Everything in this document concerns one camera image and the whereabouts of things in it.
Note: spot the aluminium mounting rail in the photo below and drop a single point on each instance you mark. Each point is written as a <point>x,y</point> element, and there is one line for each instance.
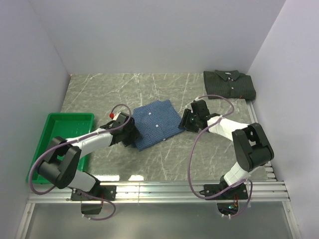
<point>163,192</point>

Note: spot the blue plaid long sleeve shirt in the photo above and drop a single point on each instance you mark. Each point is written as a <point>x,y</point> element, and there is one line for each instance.
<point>156,122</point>

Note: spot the green plastic tray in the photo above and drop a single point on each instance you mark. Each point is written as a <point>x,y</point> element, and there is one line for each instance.
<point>57,156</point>

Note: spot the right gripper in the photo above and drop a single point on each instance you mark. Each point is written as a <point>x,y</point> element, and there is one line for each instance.
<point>185,119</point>

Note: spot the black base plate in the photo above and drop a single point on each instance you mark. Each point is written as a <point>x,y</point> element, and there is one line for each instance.
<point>238,192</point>
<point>107,192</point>

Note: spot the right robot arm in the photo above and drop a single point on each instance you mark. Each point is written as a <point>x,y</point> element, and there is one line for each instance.
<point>251,145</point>

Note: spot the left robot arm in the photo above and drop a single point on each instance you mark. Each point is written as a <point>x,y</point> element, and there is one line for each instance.
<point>97,139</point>

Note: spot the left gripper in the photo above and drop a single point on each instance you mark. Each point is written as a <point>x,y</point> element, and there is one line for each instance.
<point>134,135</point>

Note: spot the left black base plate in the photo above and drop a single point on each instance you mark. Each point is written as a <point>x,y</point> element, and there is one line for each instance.
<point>107,192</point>

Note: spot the dark striped shirt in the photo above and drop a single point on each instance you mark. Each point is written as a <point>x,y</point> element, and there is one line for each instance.
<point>229,84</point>

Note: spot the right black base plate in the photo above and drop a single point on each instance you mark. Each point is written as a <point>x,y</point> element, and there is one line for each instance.
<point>238,192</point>

